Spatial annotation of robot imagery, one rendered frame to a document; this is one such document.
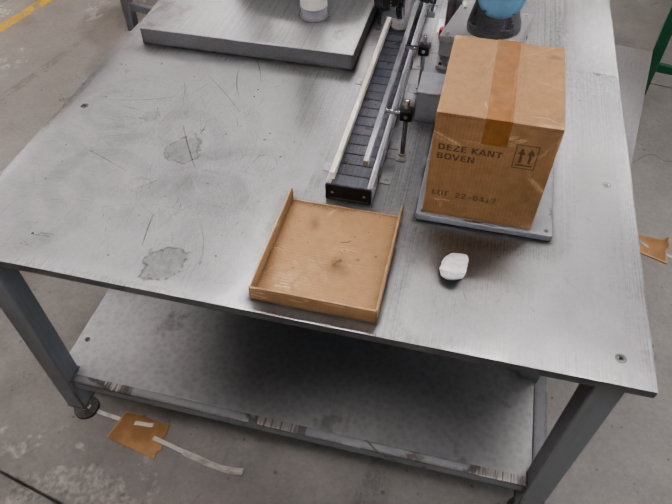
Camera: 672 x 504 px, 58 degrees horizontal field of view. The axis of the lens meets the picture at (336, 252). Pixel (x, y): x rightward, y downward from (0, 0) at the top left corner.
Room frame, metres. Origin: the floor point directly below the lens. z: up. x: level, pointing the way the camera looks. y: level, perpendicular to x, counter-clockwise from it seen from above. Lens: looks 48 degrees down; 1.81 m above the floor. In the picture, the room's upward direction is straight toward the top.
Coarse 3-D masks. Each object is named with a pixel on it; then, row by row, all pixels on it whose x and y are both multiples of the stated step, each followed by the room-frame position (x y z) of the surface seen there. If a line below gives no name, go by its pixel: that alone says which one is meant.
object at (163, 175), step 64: (576, 0) 2.02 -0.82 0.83; (128, 64) 1.62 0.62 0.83; (192, 64) 1.62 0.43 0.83; (256, 64) 1.62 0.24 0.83; (576, 64) 1.62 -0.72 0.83; (64, 128) 1.30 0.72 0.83; (128, 128) 1.30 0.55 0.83; (192, 128) 1.30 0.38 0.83; (256, 128) 1.30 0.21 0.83; (320, 128) 1.30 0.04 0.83; (576, 128) 1.30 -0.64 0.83; (0, 192) 1.06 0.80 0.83; (64, 192) 1.06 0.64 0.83; (128, 192) 1.06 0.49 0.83; (192, 192) 1.06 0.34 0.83; (256, 192) 1.06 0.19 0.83; (320, 192) 1.06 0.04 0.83; (384, 192) 1.06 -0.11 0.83; (576, 192) 1.06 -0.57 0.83; (0, 256) 0.86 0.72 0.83; (64, 256) 0.86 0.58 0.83; (128, 256) 0.86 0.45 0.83; (192, 256) 0.86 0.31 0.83; (256, 256) 0.86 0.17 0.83; (512, 256) 0.86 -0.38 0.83; (576, 256) 0.86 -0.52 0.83; (640, 256) 0.86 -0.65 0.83; (320, 320) 0.69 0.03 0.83; (384, 320) 0.69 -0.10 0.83; (448, 320) 0.69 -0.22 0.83; (512, 320) 0.69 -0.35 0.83; (576, 320) 0.69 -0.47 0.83; (640, 320) 0.69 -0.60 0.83; (640, 384) 0.55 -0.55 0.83
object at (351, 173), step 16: (416, 16) 1.81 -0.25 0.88; (400, 32) 1.71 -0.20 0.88; (384, 48) 1.62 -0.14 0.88; (384, 64) 1.53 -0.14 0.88; (400, 64) 1.53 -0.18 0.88; (384, 80) 1.45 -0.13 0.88; (368, 96) 1.38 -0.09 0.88; (368, 112) 1.31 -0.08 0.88; (368, 128) 1.24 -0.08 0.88; (384, 128) 1.24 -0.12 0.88; (352, 144) 1.17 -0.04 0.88; (352, 160) 1.11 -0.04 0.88; (336, 176) 1.06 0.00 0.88; (352, 176) 1.06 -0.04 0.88; (368, 176) 1.06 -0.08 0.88
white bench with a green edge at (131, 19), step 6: (120, 0) 3.29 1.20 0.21; (126, 0) 3.27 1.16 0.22; (132, 0) 3.31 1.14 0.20; (126, 6) 3.28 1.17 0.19; (132, 6) 3.27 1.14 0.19; (138, 6) 3.26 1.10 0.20; (144, 6) 3.25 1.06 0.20; (150, 6) 3.25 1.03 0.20; (126, 12) 3.28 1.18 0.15; (132, 12) 3.29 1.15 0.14; (144, 12) 3.24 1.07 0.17; (126, 18) 3.29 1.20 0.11; (132, 18) 3.28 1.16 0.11; (132, 24) 3.27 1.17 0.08
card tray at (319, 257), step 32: (288, 192) 1.01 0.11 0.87; (288, 224) 0.95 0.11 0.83; (320, 224) 0.95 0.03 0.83; (352, 224) 0.95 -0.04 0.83; (384, 224) 0.95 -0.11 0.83; (288, 256) 0.85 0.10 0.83; (320, 256) 0.85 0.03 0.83; (352, 256) 0.85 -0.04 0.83; (384, 256) 0.85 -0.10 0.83; (256, 288) 0.74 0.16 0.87; (288, 288) 0.77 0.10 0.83; (320, 288) 0.77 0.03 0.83; (352, 288) 0.77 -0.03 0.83; (384, 288) 0.77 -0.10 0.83
